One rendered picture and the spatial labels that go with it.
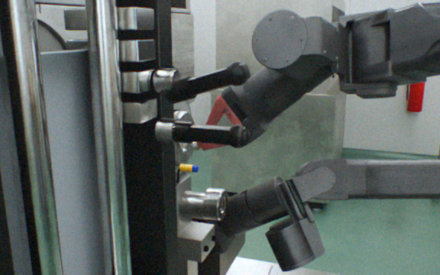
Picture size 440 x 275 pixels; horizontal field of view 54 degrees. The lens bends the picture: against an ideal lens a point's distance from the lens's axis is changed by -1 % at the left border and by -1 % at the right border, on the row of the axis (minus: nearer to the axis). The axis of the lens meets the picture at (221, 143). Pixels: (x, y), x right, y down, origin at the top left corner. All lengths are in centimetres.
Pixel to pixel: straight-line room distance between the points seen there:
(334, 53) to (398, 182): 27
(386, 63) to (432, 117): 471
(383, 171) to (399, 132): 451
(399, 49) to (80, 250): 33
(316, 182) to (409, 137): 458
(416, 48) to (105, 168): 30
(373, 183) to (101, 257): 43
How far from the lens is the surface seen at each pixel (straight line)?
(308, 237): 63
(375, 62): 47
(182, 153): 58
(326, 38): 43
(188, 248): 57
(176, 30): 140
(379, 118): 512
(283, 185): 63
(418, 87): 491
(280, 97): 50
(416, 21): 44
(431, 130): 518
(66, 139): 25
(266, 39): 43
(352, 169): 63
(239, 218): 63
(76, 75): 25
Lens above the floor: 140
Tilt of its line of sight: 15 degrees down
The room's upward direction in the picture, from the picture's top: straight up
